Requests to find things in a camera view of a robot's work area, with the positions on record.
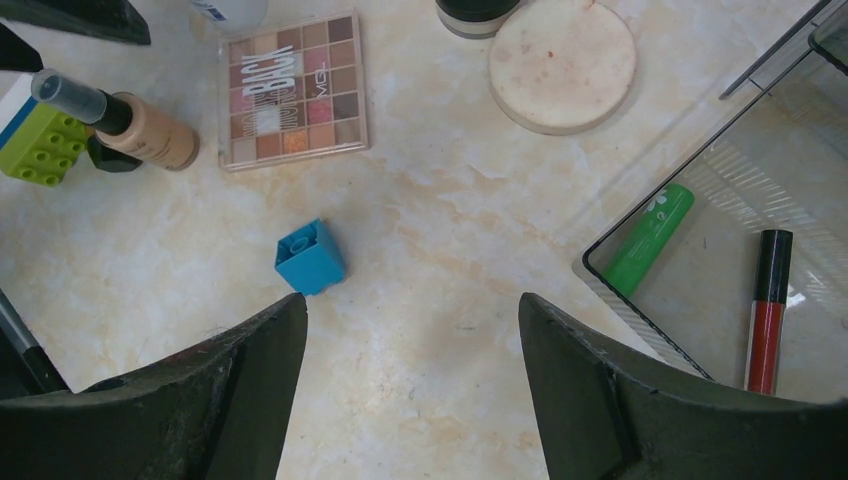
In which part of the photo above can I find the green white toy brick stack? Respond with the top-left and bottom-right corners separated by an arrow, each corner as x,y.
1,74 -> 87,187

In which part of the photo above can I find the eyeshadow palette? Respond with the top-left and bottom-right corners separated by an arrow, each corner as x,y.
218,9 -> 369,172

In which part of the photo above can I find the foundation bottle black cap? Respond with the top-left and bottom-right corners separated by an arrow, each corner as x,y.
31,69 -> 200,171

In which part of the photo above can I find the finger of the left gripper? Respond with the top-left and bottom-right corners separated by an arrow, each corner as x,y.
1,0 -> 151,46
0,24 -> 44,73

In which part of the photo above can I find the black round compact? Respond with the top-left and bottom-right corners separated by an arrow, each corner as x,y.
435,0 -> 521,39

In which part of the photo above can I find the green tube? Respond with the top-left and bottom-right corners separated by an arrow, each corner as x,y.
603,183 -> 695,297

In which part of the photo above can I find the white squeeze bottle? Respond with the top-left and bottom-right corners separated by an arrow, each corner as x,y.
189,0 -> 268,33

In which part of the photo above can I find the blue toy brick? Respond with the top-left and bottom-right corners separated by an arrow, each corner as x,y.
274,219 -> 347,295

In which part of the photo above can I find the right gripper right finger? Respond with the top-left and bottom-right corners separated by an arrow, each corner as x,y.
518,292 -> 847,479

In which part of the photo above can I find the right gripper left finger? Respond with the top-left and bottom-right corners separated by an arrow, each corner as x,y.
1,293 -> 308,479

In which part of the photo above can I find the beige round wooden disc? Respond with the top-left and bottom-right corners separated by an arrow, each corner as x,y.
488,1 -> 638,135

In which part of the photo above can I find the red black makeup pencil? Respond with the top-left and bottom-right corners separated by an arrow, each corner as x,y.
744,229 -> 794,396

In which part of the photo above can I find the clear acrylic makeup organizer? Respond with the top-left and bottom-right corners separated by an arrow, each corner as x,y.
582,1 -> 847,403

